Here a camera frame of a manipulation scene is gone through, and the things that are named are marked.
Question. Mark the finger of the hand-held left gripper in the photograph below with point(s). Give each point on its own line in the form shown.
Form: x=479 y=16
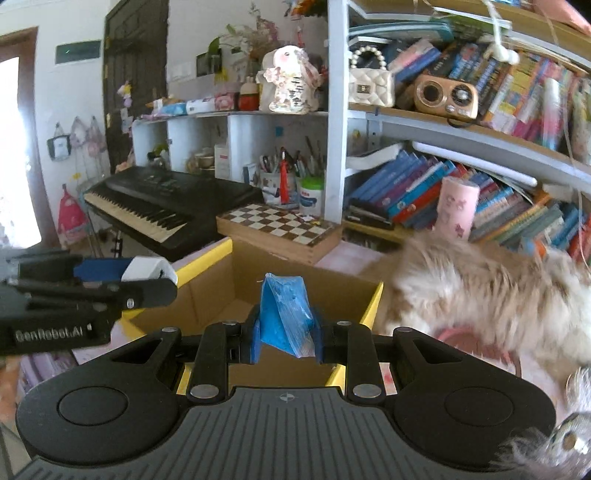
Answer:
x=101 y=269
x=147 y=293

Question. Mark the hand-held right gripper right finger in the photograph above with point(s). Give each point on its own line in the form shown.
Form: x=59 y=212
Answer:
x=321 y=344

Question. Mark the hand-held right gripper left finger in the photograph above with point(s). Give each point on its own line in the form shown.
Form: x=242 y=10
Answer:
x=253 y=339

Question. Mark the small white rounded item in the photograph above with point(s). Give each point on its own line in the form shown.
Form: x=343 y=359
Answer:
x=150 y=269

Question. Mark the blue plastic-wrapped packet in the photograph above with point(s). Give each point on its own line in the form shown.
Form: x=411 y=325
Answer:
x=284 y=314

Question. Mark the yellow cardboard box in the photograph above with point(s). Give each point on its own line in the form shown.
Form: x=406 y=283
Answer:
x=207 y=281

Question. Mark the pink printed desk mat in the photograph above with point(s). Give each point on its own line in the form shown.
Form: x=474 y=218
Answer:
x=348 y=259

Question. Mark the black electronic keyboard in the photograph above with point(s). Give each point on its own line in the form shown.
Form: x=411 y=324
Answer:
x=175 y=198

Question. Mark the wooden chessboard box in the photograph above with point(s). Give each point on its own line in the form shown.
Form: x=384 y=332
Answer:
x=277 y=228

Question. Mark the white box with red label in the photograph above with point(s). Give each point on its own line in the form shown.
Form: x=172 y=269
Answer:
x=222 y=161

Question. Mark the pen holder with pens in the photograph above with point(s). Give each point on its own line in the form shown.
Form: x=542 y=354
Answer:
x=274 y=182

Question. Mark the fluffy cream cat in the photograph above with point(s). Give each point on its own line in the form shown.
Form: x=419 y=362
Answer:
x=485 y=295

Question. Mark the row of colourful books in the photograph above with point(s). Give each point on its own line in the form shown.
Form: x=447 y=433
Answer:
x=406 y=189
x=521 y=87

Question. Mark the white cubby shelf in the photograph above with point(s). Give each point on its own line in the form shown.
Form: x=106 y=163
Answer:
x=240 y=127

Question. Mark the pink printed cup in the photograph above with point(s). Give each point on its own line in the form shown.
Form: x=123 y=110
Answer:
x=457 y=207

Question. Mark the dark wooden door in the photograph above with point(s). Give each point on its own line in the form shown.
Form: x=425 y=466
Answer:
x=136 y=69

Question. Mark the small pink box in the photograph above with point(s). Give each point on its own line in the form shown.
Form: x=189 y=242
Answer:
x=226 y=101

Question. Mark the small red and white doll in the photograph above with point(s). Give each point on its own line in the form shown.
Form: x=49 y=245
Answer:
x=248 y=94

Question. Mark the white bookshelf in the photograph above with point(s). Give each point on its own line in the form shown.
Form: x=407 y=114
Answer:
x=337 y=115

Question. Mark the white light bar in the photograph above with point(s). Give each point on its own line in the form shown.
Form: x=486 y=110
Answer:
x=471 y=159

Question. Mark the white figurine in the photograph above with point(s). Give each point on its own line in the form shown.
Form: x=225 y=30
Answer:
x=288 y=78

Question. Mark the cream quilted handbag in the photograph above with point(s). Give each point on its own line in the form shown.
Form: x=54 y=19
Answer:
x=369 y=85

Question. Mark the grey fur pompom charm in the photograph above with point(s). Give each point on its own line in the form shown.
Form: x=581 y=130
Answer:
x=568 y=438

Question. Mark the dried flower bouquet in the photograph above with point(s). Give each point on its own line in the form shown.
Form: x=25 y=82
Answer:
x=249 y=41

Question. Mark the wooden retro radio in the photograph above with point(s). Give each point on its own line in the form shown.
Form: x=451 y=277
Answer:
x=445 y=94

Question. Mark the green wall sign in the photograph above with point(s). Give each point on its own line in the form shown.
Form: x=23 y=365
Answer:
x=78 y=52

